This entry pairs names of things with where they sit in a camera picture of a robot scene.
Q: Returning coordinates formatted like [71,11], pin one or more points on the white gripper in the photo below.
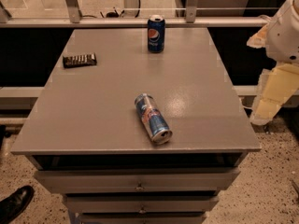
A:
[284,41]

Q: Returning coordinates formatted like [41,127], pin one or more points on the Red Bull can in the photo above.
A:
[157,128]

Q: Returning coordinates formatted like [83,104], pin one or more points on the blue Pepsi can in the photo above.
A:
[156,32]

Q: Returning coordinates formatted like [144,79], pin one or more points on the dark snack bar wrapper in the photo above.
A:
[79,60]

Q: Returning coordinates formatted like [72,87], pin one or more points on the grey drawer cabinet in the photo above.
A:
[88,143]

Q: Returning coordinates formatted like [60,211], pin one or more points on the black leather shoe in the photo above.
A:
[12,206]

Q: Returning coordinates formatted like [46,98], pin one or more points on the metal railing frame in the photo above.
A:
[112,13]

